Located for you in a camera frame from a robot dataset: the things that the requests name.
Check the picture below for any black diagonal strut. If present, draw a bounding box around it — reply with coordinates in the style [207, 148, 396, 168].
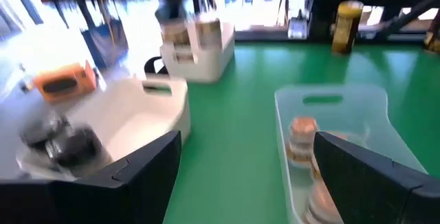
[376, 0, 440, 38]

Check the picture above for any clear plastic bin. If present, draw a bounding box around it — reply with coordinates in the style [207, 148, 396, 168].
[274, 85, 429, 224]

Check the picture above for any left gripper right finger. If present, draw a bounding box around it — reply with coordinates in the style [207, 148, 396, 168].
[313, 131, 440, 224]

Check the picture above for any orange box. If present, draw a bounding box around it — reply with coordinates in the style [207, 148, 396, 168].
[32, 60, 98, 103]

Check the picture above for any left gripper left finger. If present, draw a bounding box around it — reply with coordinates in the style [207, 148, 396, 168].
[0, 130, 182, 224]

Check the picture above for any white plastic bin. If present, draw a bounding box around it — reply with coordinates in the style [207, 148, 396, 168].
[15, 76, 192, 183]
[159, 21, 237, 84]

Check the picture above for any black-lid glass spice jar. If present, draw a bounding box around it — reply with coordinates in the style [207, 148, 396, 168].
[19, 113, 72, 151]
[46, 126, 111, 179]

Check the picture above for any small glass pink salt jar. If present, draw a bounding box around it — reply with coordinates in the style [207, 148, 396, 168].
[302, 179, 344, 224]
[287, 115, 319, 168]

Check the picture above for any blue bag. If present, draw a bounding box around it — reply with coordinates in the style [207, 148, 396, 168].
[80, 17, 130, 70]

